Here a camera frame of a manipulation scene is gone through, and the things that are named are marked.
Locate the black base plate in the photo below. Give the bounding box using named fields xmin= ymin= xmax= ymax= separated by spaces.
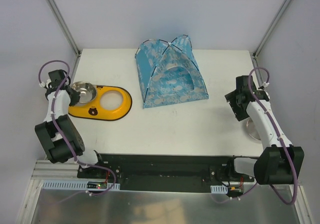
xmin=77 ymin=154 xmax=254 ymax=193

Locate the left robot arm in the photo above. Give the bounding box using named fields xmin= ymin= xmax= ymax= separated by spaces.
xmin=34 ymin=69 xmax=106 ymax=179

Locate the blue snowman pet tent fabric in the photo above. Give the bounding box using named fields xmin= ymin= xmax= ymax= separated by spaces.
xmin=134 ymin=33 xmax=210 ymax=110

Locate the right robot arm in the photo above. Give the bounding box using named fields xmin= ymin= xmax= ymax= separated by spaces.
xmin=225 ymin=75 xmax=305 ymax=185

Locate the right white cable duct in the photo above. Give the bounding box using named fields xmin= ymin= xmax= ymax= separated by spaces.
xmin=210 ymin=185 xmax=229 ymax=195

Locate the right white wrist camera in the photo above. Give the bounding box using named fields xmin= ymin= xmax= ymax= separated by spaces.
xmin=258 ymin=82 xmax=270 ymax=96

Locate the left white cable duct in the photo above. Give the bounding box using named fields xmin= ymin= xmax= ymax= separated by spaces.
xmin=42 ymin=180 xmax=121 ymax=191

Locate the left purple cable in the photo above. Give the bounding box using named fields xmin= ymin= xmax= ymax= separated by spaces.
xmin=38 ymin=58 xmax=118 ymax=205

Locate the steel pet bowl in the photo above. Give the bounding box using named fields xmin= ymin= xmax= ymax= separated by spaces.
xmin=71 ymin=81 xmax=98 ymax=104
xmin=246 ymin=118 xmax=261 ymax=142

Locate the black tent pole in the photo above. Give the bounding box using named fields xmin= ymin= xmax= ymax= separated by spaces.
xmin=134 ymin=38 xmax=196 ymax=105
xmin=143 ymin=33 xmax=206 ymax=105

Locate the white cable duct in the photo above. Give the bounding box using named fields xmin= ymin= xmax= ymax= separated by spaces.
xmin=42 ymin=180 xmax=121 ymax=191
xmin=210 ymin=185 xmax=229 ymax=195

